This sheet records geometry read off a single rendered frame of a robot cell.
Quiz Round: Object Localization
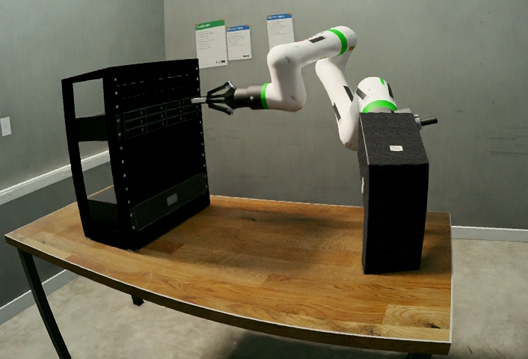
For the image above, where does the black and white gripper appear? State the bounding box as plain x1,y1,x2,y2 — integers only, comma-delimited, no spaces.
191,82,250,115

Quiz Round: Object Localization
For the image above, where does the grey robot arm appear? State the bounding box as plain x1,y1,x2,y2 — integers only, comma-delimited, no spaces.
247,26,413,151

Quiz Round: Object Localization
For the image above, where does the black server rack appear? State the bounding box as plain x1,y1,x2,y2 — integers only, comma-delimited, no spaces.
61,58,210,253

